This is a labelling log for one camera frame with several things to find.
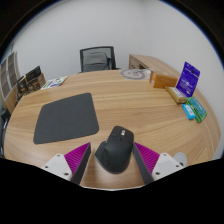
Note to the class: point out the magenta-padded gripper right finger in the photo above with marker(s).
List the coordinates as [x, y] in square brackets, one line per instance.
[148, 159]

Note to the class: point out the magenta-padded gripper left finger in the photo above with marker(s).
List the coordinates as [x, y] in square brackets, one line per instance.
[75, 159]

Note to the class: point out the black computer mouse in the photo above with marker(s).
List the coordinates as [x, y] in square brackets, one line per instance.
[115, 150]

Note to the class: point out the dark grey mouse pad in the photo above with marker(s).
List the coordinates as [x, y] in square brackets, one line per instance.
[66, 118]

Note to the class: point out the small blue package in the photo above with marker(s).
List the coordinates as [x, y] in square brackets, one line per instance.
[188, 112]

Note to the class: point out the small tan labelled box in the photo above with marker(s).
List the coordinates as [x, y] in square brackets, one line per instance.
[176, 95]

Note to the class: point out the green flat package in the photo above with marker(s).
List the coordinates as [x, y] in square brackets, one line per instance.
[199, 109]

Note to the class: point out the black side chair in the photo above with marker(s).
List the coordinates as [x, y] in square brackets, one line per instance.
[4, 130]

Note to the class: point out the white green printed leaflet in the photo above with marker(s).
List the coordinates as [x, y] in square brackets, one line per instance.
[54, 82]

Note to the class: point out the orange-brown cardboard box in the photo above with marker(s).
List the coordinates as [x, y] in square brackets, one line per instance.
[164, 81]

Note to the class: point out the brown printed carton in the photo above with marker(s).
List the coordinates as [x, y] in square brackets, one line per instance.
[37, 85]

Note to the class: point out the purple card package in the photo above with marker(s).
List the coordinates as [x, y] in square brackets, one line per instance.
[188, 79]

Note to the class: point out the small dark carton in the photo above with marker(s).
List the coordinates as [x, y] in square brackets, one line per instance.
[21, 86]

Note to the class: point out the black printed carton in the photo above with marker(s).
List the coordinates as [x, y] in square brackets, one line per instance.
[33, 73]

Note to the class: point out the wooden side desk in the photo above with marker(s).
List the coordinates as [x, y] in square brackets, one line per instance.
[151, 62]

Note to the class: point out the black mesh office chair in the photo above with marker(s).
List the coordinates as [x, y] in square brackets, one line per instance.
[96, 60]

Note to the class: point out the wooden lattice door cabinet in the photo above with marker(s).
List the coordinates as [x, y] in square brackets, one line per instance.
[8, 78]

